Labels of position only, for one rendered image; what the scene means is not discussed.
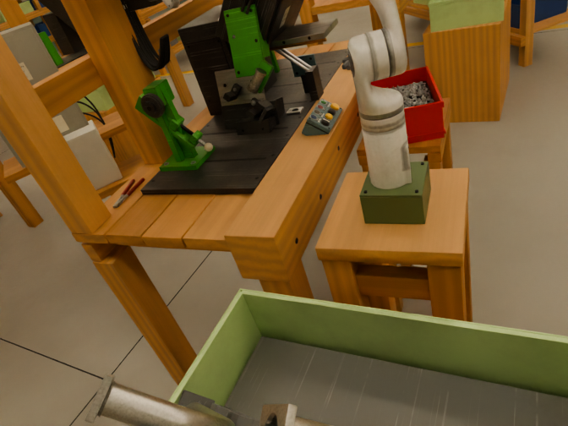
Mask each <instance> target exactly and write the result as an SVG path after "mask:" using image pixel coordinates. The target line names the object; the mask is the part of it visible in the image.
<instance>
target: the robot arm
mask: <svg viewBox="0 0 568 426"><path fill-rule="evenodd" d="M162 1H163V2H164V3H165V4H166V6H167V7H168V8H178V6H179V3H180V0H162ZM369 1H370V2H371V3H372V5H373V6H374V8H375V10H376V12H377V14H378V15H379V17H380V21H381V24H382V26H383V28H382V29H379V30H373V31H370V32H367V33H363V34H361V35H355V36H353V37H352V38H350V40H349V42H348V45H347V53H348V60H349V63H350V67H351V72H352V77H353V81H354V85H355V90H356V95H357V100H358V110H359V116H360V121H361V126H362V131H363V141H364V146H365V151H366V156H367V162H368V167H369V176H370V181H371V183H372V184H373V185H374V186H375V187H376V188H382V189H392V188H399V187H401V186H403V185H405V184H407V183H411V182H412V176H411V169H412V168H411V166H410V157H409V149H408V148H409V146H408V141H407V138H408V136H407V128H406V120H405V112H404V103H403V97H402V94H401V93H400V92H399V91H398V90H393V89H388V88H380V87H376V86H374V85H371V82H373V81H376V80H380V79H386V78H389V77H393V76H397V75H399V74H403V73H404V72H405V71H406V69H407V48H406V43H405V37H404V35H403V31H402V27H401V21H400V17H399V13H398V9H397V6H396V0H369Z"/></svg>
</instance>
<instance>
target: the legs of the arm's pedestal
mask: <svg viewBox="0 0 568 426"><path fill-rule="evenodd" d="M322 264H323V266H324V269H325V274H326V278H327V281H328V283H329V287H330V292H331V295H332V297H333V301H334V302H335V303H345V304H351V305H357V306H364V307H370V308H375V309H386V310H392V311H397V309H396V300H395V298H412V299H422V300H430V301H431V309H432V315H433V317H439V318H445V319H450V320H461V321H467V322H472V287H471V265H470V243H469V220H468V203H467V229H466V242H465V255H464V266H463V267H458V266H440V265H427V267H410V266H393V265H389V264H387V263H369V262H352V261H334V260H322Z"/></svg>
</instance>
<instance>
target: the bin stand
mask: <svg viewBox="0 0 568 426"><path fill-rule="evenodd" d="M442 99H443V101H444V107H443V120H444V127H445V131H446V134H445V137H444V138H440V139H432V140H426V141H422V142H417V143H412V144H408V146H409V148H408V149H409V154H418V153H428V154H427V155H426V156H425V158H424V161H428V162H429V169H447V168H453V167H452V154H451V126H450V116H451V99H450V97H448V98H442ZM357 153H358V161H359V165H360V166H362V169H363V172H368V171H369V167H368V162H367V156H366V151H365V146H364V141H363V138H362V140H361V142H360V144H359V146H358V149H357ZM395 300H396V309H397V311H398V312H402V308H403V301H402V298H395Z"/></svg>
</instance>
